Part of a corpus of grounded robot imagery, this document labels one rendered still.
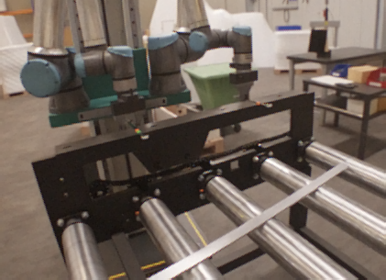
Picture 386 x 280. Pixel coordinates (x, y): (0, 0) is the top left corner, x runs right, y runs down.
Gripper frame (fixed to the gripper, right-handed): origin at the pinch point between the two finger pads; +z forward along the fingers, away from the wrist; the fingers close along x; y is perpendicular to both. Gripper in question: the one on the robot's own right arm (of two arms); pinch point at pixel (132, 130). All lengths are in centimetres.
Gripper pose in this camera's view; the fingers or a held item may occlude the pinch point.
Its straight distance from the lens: 126.1
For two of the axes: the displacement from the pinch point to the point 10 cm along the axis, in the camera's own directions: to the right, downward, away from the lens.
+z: 0.8, 9.3, 3.5
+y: -4.6, -2.8, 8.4
